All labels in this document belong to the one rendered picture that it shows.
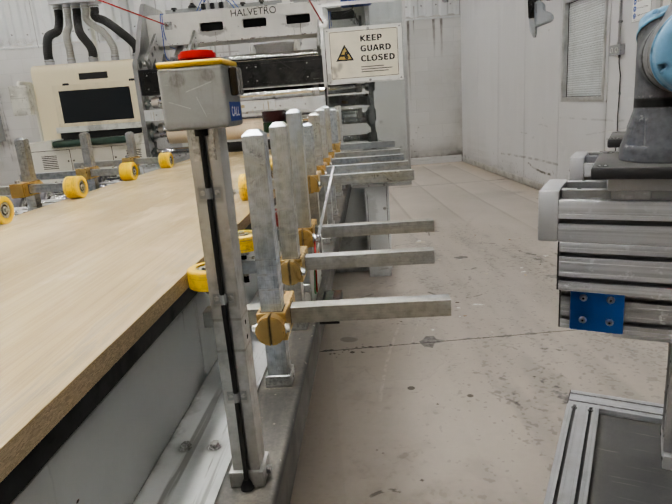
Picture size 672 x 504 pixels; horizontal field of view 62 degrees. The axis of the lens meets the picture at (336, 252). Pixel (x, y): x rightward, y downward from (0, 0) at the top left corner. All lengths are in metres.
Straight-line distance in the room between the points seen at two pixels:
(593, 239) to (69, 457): 0.85
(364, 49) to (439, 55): 6.65
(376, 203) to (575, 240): 2.77
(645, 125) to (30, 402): 0.93
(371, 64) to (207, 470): 3.01
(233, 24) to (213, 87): 3.48
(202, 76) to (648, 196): 0.73
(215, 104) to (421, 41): 9.66
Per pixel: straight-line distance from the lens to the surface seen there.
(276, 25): 4.04
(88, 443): 0.83
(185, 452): 1.03
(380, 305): 0.98
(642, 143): 1.05
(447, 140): 10.31
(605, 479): 1.66
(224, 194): 0.64
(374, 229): 1.45
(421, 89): 10.19
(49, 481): 0.76
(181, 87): 0.63
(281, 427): 0.89
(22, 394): 0.68
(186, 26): 4.18
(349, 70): 3.66
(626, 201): 1.04
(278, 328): 0.93
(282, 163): 1.14
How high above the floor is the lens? 1.17
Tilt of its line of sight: 15 degrees down
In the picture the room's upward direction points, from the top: 4 degrees counter-clockwise
